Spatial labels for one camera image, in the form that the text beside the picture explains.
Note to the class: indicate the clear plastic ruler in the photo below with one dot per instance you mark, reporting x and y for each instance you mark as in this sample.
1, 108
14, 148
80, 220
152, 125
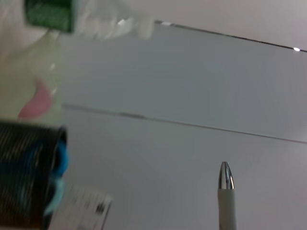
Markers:
88, 208

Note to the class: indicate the clear water bottle green label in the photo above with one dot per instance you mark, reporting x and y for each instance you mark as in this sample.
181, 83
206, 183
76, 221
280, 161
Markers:
52, 14

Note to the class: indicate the black mesh pen holder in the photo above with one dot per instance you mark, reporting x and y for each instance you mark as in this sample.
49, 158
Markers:
24, 172

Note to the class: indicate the blue scissors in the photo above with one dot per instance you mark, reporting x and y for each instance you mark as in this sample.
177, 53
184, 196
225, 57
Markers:
60, 163

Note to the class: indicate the translucent green plastic bowl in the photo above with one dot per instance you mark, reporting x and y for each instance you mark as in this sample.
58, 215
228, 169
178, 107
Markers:
28, 62

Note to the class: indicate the clear pen silver grip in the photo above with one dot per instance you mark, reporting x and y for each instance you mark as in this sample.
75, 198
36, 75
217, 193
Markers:
226, 198

